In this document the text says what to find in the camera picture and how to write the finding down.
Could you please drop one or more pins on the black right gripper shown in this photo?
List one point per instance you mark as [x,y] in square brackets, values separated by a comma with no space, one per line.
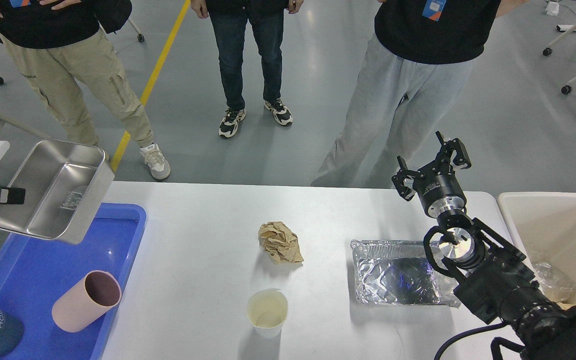
[435,183]

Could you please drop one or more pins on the stainless steel rectangular container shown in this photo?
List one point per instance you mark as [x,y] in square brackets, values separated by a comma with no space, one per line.
[64,184]

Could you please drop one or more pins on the pink plastic mug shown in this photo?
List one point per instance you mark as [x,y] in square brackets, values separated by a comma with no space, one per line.
[94,295]

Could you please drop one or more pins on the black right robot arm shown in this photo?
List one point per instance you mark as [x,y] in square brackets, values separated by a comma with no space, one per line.
[493,281]

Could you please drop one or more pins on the blue plastic tray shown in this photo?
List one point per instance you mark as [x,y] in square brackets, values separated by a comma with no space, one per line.
[34,273]

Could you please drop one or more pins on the person in grey trousers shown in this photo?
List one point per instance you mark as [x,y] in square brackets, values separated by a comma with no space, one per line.
[416,65]

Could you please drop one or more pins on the aluminium foil tray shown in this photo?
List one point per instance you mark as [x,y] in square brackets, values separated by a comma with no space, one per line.
[398,273]

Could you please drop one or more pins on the white plastic bin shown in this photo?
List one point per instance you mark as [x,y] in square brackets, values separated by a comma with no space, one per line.
[543,226]

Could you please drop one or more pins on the crumpled clear plastic in bin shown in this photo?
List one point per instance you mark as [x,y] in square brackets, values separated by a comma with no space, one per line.
[555,284]

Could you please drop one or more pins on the crumpled brown paper ball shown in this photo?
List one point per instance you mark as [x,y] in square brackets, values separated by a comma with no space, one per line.
[280,242]

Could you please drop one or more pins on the person in khaki trousers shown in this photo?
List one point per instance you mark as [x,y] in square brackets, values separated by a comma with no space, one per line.
[58,45]

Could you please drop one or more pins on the white paper cup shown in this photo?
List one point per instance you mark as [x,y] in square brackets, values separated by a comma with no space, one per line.
[267,311]

